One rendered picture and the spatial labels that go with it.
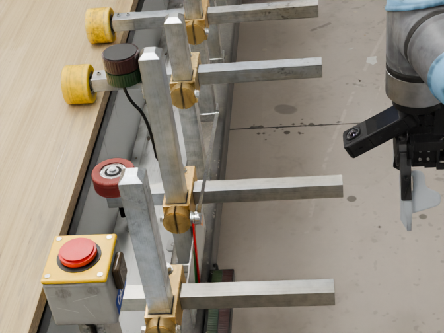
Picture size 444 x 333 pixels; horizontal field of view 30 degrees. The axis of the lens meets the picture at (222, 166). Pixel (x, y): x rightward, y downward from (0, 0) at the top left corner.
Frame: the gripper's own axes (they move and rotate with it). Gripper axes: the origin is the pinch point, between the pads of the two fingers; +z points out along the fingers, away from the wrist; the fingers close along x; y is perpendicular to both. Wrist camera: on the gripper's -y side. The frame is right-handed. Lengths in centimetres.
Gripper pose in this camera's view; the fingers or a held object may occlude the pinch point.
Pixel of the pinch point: (399, 199)
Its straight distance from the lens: 134.6
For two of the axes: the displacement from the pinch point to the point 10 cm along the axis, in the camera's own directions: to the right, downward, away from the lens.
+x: 0.8, -6.2, 7.8
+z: 1.1, 7.9, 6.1
